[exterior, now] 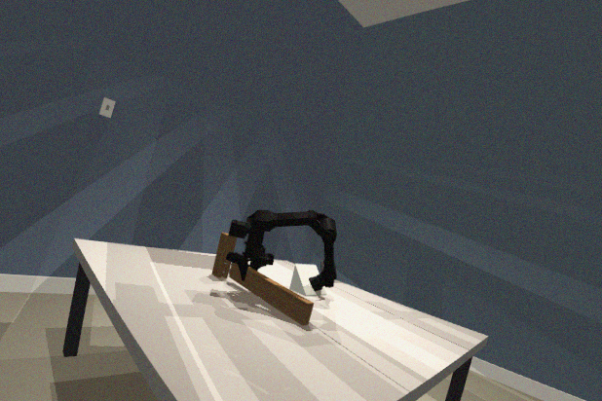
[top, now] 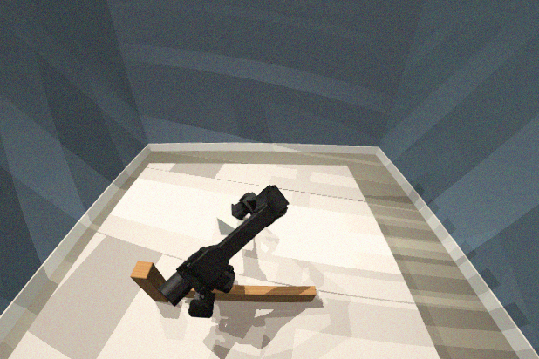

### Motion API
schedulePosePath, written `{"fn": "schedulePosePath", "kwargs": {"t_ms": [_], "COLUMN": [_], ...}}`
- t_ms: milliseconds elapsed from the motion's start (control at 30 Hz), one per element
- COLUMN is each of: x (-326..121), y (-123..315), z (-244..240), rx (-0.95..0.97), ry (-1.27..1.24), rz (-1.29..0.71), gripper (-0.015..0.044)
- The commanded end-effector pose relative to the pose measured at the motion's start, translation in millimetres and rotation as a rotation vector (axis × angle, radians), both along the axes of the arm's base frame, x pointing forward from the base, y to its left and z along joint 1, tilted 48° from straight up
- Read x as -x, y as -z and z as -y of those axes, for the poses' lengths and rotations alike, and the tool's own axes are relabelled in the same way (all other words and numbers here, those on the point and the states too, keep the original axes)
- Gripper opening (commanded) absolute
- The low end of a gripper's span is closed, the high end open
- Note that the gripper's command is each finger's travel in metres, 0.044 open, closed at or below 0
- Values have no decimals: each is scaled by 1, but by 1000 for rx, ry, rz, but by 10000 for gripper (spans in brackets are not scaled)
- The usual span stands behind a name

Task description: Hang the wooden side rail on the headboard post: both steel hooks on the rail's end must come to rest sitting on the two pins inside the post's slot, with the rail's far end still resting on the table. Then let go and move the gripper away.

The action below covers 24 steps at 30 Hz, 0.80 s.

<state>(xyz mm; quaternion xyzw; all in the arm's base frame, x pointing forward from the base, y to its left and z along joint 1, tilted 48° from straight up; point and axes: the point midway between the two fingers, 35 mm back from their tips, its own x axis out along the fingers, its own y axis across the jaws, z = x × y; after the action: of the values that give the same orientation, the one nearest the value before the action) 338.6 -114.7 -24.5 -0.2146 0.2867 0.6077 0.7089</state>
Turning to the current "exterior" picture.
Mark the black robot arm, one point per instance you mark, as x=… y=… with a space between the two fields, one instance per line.
x=262 y=221

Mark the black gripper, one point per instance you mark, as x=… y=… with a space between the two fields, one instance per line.
x=242 y=260

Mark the brown wooden board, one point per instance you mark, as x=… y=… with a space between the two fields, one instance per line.
x=284 y=300

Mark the wooden post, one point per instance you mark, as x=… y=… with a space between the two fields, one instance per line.
x=221 y=265

